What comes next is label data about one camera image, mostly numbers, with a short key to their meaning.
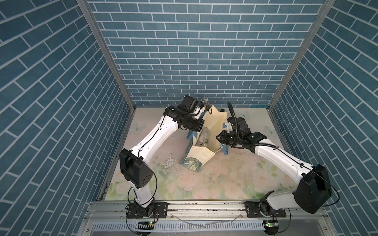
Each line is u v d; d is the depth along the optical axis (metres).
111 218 0.72
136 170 0.49
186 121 0.57
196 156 0.76
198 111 0.67
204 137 0.96
